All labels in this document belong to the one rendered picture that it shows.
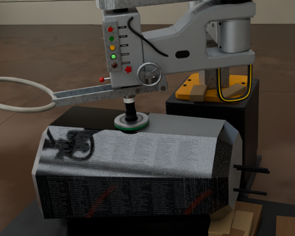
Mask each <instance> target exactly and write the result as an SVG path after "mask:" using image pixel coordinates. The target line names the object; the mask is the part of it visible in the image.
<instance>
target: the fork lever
mask: <svg viewBox="0 0 295 236"><path fill-rule="evenodd" d="M145 79H146V84H149V80H148V78H145ZM151 80H152V83H155V82H156V81H157V80H158V77H153V78H152V79H151ZM160 88H161V90H162V91H164V90H165V89H166V88H165V86H163V85H162V86H161V87H160ZM154 91H159V89H158V84H157V85H156V86H153V87H144V86H142V85H139V86H133V87H127V88H112V86H111V84H106V85H100V86H93V87H88V88H79V89H73V90H67V91H61V92H55V93H53V95H54V96H57V99H52V102H55V104H56V106H55V107H60V106H67V105H72V104H79V103H86V102H92V101H98V100H104V99H111V98H116V97H123V96H130V95H136V94H142V93H148V92H154ZM55 107H54V108H55Z"/></svg>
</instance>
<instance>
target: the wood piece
mask: <svg viewBox="0 0 295 236"><path fill-rule="evenodd" d="M206 93H207V85H193V87H192V90H191V92H190V94H189V99H190V101H197V102H203V101H204V98H205V96H206Z"/></svg>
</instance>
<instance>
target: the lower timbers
mask: <svg viewBox="0 0 295 236"><path fill-rule="evenodd" d="M236 210H237V211H245V212H252V213H254V225H253V230H252V234H251V236H257V232H258V228H259V225H260V222H261V219H262V215H263V205H259V204H253V203H247V202H241V201H236V206H235V210H234V213H236ZM275 236H295V217H288V216H278V215H277V216H276V235H275Z"/></svg>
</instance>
